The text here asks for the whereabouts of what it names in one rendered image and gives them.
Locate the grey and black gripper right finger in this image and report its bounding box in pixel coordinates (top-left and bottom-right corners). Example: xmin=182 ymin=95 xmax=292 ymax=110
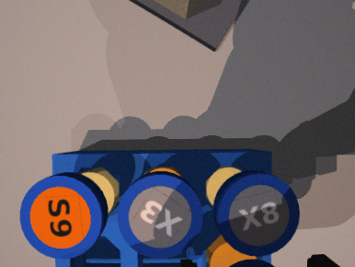
xmin=307 ymin=254 xmax=340 ymax=267

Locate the blue tube rack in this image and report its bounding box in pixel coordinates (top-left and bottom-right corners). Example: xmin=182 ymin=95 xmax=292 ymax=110
xmin=52 ymin=149 xmax=272 ymax=267

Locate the grey bench mat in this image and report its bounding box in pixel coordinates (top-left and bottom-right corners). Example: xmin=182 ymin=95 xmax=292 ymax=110
xmin=0 ymin=0 xmax=355 ymax=267

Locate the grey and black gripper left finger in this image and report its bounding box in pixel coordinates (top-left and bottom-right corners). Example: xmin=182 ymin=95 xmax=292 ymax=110
xmin=180 ymin=260 xmax=198 ymax=267

